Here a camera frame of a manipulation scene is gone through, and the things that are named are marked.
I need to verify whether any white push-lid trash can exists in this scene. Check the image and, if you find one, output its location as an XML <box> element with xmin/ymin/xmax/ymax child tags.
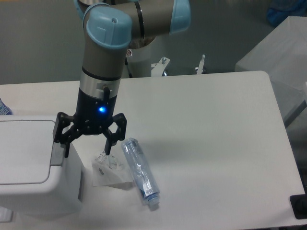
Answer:
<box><xmin>0</xmin><ymin>115</ymin><xmax>84</xmax><ymax>215</ymax></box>

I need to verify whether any grey covered box right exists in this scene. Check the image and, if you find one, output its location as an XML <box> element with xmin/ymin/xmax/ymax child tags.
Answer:
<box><xmin>235</xmin><ymin>16</ymin><xmax>307</xmax><ymax>126</ymax></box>

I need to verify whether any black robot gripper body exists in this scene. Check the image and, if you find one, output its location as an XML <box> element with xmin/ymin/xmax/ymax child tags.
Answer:
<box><xmin>72</xmin><ymin>88</ymin><xmax>117</xmax><ymax>136</ymax></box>

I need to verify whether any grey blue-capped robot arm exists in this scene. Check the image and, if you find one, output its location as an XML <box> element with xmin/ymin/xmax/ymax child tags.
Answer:
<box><xmin>52</xmin><ymin>0</ymin><xmax>191</xmax><ymax>158</ymax></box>

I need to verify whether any white table clamp bracket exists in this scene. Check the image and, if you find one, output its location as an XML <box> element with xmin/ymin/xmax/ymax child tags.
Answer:
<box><xmin>195</xmin><ymin>54</ymin><xmax>206</xmax><ymax>75</ymax></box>

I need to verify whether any clear plastic wrapper bag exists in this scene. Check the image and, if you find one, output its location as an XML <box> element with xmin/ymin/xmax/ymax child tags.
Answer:
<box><xmin>91</xmin><ymin>151</ymin><xmax>134</xmax><ymax>190</ymax></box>

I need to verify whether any blue plastic bag background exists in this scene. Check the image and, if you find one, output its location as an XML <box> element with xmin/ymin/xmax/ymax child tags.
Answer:
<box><xmin>266</xmin><ymin>0</ymin><xmax>307</xmax><ymax>27</ymax></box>

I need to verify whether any crushed clear plastic bottle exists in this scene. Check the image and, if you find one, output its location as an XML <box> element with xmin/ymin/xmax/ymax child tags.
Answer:
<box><xmin>121</xmin><ymin>138</ymin><xmax>160</xmax><ymax>208</ymax></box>

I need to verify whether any blue patterned object left edge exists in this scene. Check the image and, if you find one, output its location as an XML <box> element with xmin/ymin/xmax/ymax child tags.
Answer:
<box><xmin>0</xmin><ymin>99</ymin><xmax>13</xmax><ymax>115</ymax></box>

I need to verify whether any black device table corner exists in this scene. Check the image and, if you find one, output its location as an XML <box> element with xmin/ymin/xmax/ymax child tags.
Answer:
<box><xmin>290</xmin><ymin>194</ymin><xmax>307</xmax><ymax>219</ymax></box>

